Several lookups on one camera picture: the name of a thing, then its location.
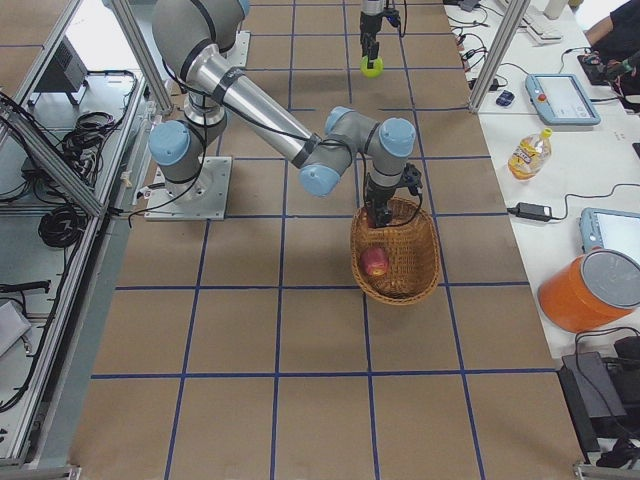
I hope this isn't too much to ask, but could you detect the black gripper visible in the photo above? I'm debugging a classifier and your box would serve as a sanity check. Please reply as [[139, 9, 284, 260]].
[[359, 12, 382, 68], [364, 172, 402, 229]]

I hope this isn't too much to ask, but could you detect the green apple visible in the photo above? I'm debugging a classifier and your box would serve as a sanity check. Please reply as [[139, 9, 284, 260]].
[[360, 57, 384, 78]]

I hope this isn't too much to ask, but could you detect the red apple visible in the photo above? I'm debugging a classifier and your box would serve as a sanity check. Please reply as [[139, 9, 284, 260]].
[[360, 246, 389, 277]]

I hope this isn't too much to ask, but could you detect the wicker basket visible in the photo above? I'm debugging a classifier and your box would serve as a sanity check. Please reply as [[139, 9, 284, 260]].
[[350, 197, 440, 305]]

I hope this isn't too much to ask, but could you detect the dark blue pouch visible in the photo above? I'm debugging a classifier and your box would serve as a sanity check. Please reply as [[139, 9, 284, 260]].
[[495, 90, 515, 107]]

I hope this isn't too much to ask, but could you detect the orange juice bottle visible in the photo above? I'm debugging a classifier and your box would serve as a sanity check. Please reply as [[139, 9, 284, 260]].
[[507, 128, 553, 180]]

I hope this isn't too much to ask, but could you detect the black power adapter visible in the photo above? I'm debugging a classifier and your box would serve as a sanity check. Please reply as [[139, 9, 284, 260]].
[[507, 202, 553, 222]]

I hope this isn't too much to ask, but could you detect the blue teach pendant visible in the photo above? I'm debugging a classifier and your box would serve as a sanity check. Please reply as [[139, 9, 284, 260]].
[[525, 74, 601, 126], [579, 208, 640, 263]]

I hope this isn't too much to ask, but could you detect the orange round container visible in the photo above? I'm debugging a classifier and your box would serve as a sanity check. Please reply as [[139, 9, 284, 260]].
[[537, 249, 639, 333]]

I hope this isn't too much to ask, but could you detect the aluminium frame post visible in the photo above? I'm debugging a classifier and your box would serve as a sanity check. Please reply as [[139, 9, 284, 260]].
[[468, 0, 530, 114]]

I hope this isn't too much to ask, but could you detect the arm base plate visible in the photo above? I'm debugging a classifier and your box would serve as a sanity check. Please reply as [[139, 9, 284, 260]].
[[144, 156, 233, 221], [222, 30, 251, 69]]

